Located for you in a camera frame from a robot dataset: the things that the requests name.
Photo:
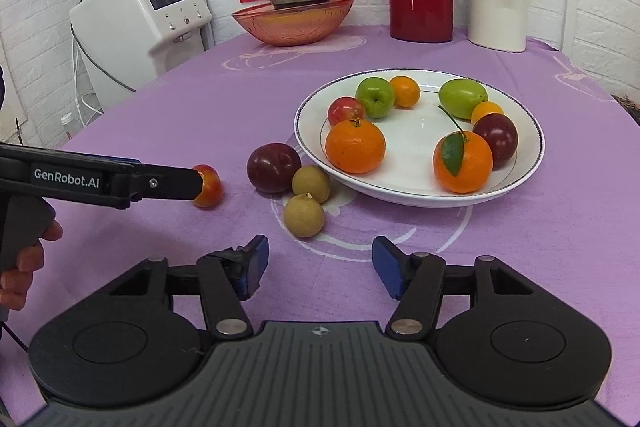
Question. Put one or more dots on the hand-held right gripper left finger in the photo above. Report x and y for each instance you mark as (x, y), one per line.
(255, 268)

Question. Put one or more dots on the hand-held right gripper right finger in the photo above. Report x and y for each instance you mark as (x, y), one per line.
(387, 269)

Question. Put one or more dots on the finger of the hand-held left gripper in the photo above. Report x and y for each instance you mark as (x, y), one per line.
(170, 182)

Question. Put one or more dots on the small red yellow apple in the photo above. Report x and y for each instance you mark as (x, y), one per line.
(210, 189)

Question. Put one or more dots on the tan longan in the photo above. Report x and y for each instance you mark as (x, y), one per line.
(311, 184)
(304, 217)

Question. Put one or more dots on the dark purple passion fruit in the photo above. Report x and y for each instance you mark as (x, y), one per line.
(273, 168)
(496, 139)

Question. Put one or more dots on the large orange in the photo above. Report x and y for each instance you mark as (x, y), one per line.
(355, 147)

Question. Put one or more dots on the white plate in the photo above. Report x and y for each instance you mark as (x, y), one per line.
(415, 142)

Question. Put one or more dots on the orange with green leaf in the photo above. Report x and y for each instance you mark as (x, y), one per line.
(472, 169)

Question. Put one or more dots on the green apple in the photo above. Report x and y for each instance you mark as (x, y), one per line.
(375, 98)

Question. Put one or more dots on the small orange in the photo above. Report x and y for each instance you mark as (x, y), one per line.
(487, 111)
(405, 92)

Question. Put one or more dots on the green mango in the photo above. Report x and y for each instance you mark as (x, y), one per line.
(462, 98)

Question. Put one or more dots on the person's left hand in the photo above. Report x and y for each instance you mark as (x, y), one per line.
(30, 257)

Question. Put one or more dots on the white machine with screen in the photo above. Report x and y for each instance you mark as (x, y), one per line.
(135, 37)

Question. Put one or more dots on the orange glass bowl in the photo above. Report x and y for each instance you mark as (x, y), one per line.
(295, 27)

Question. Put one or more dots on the leopard print blanket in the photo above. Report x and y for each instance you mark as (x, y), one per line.
(627, 107)

